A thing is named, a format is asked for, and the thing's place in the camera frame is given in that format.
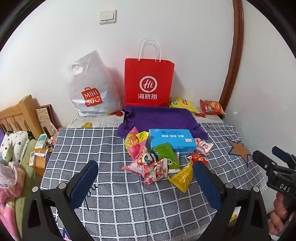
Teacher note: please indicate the red paper shopping bag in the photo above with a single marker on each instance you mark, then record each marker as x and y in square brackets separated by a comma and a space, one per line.
[148, 81]

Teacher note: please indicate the green triangular snack packet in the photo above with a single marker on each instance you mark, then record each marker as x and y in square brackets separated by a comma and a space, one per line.
[165, 150]

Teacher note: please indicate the brown wooden door frame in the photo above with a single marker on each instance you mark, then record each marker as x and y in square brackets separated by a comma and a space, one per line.
[236, 53]

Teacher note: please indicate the pink plastic bag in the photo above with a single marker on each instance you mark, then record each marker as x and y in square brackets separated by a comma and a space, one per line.
[12, 181]

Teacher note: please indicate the yellow chips bag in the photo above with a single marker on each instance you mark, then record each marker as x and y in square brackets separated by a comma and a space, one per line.
[185, 104]

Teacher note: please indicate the pink white candy packet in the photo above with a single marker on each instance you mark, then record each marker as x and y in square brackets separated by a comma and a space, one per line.
[202, 145]

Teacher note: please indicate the teal white box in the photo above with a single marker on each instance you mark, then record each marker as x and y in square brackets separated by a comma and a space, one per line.
[41, 142]

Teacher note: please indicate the white Miniso plastic bag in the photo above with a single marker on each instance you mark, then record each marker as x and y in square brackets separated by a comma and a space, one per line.
[90, 86]

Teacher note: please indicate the blue tissue pack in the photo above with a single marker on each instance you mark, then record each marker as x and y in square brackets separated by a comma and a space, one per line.
[180, 140]

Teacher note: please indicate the grey checked blanket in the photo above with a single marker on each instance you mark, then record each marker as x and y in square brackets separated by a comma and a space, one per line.
[118, 205]

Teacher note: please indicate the patterned brown book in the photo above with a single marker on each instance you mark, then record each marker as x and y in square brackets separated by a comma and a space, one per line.
[46, 120]

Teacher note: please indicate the panda pink snack packet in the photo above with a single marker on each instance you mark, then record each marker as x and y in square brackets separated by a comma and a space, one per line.
[146, 158]

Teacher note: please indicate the orange chips bag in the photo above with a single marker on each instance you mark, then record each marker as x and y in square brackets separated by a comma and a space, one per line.
[211, 107]

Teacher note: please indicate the strawberry pink snack packet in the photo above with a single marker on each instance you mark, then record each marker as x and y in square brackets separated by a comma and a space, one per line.
[151, 171]

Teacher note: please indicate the white floral pillow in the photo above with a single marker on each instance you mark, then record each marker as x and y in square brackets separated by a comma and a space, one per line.
[13, 146]

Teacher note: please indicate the wooden bedside table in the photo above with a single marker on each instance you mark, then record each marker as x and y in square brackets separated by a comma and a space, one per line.
[38, 158]

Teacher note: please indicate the newspaper sheet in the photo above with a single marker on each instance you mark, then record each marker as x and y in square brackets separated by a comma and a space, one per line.
[100, 121]

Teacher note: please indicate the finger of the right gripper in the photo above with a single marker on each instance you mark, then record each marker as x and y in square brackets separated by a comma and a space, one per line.
[284, 156]
[265, 162]

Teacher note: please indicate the right hand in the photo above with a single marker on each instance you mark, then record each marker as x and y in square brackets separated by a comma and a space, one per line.
[277, 215]

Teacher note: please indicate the white light switch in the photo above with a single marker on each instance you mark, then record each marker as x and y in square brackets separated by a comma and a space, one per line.
[107, 17]

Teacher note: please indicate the purple towel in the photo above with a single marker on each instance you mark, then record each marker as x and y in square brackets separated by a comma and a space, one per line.
[144, 118]

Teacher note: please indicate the small red snack packet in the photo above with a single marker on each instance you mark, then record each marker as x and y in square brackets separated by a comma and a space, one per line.
[195, 157]

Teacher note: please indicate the wooden headboard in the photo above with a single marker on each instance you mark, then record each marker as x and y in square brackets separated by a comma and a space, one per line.
[22, 117]

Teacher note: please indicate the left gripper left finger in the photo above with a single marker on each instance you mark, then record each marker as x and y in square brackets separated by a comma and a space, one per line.
[66, 197]

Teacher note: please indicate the pink yellow snack packet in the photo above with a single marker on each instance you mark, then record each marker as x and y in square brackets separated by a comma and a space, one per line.
[135, 142]

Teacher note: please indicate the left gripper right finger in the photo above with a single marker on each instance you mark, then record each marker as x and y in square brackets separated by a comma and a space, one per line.
[241, 214]

